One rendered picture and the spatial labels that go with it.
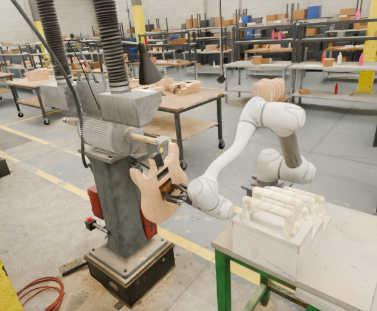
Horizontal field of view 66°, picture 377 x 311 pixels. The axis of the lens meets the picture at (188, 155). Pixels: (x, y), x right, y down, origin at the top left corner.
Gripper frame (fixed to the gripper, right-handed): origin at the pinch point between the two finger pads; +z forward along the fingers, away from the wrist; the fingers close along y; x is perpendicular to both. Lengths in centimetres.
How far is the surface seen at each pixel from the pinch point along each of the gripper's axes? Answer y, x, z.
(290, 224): -12, 18, -74
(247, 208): -12, 19, -57
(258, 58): 502, -79, 193
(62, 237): -22, -96, 152
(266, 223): -9, 12, -64
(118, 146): -0.6, 22.1, 30.9
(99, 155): -4, 14, 50
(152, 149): 25.0, 4.6, 34.2
